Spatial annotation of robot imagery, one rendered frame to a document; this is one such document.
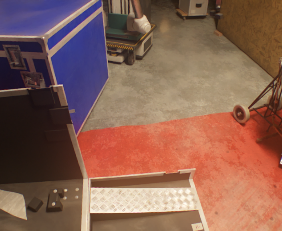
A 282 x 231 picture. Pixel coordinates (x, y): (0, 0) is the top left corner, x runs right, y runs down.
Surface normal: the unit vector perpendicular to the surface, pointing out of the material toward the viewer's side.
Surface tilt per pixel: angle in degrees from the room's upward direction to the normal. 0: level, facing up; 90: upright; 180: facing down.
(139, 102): 0
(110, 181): 90
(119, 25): 90
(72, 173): 90
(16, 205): 2
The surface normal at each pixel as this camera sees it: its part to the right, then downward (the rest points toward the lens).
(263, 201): 0.00, -0.75
